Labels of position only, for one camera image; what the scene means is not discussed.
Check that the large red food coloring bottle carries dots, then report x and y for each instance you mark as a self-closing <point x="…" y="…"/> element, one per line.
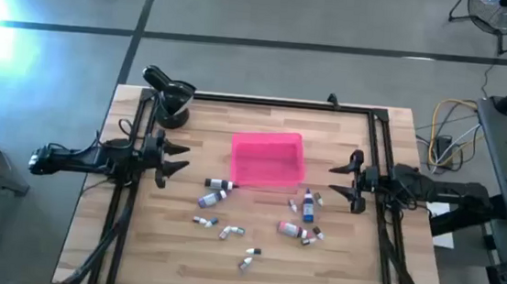
<point x="291" y="229"/>

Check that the white paper sheet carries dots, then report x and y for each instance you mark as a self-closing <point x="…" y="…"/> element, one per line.
<point x="438" y="209"/>

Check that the large purple food coloring bottle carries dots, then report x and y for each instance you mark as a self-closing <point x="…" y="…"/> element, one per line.
<point x="211" y="199"/>

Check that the black desk lamp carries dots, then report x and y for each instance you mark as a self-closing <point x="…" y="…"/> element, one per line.
<point x="171" y="102"/>

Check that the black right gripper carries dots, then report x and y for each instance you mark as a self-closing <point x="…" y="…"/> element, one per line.
<point x="372" y="180"/>

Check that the small black food coloring bottle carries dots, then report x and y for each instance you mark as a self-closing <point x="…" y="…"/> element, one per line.
<point x="253" y="251"/>
<point x="308" y="241"/>

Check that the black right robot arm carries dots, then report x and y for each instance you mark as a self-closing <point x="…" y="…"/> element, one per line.
<point x="442" y="191"/>

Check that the small olive food coloring bottle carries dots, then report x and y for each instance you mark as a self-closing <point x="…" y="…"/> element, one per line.
<point x="318" y="198"/>

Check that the large blue food coloring bottle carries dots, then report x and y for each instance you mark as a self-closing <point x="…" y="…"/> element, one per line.
<point x="308" y="209"/>

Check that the large dark-tipped food coloring bottle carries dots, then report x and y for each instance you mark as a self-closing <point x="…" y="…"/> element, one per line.
<point x="219" y="184"/>

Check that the small purple food coloring bottle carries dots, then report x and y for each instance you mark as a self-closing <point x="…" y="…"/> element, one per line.
<point x="245" y="263"/>

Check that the black floor fan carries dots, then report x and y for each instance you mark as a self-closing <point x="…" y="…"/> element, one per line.
<point x="504" y="14"/>

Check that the black clamp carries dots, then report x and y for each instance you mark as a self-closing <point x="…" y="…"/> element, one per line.
<point x="333" y="100"/>

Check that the translucent pink plastic bin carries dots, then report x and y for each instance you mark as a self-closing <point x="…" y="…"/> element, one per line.
<point x="268" y="161"/>

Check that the black aluminium table frame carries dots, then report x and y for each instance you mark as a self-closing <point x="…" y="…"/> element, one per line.
<point x="261" y="101"/>

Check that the small brown food coloring bottle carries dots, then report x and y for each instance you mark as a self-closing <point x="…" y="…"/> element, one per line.
<point x="318" y="232"/>

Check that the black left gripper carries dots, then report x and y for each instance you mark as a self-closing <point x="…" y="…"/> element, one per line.
<point x="151" y="153"/>

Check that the black power adapter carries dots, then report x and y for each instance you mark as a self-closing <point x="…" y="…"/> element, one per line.
<point x="443" y="147"/>

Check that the grey side table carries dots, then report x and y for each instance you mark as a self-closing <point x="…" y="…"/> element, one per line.
<point x="501" y="150"/>

